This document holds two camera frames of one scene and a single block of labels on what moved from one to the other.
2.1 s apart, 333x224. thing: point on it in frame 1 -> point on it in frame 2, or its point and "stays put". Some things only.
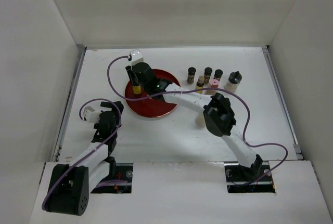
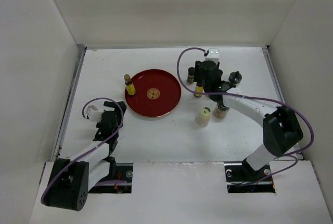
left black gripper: x=107 y=105 stays put
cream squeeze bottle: x=200 y=121 stays put
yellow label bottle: x=200 y=84 stays put
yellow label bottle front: x=137 y=89 -> x=129 y=85
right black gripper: x=131 y=74 -> x=197 y=74
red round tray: x=149 y=108 stays put
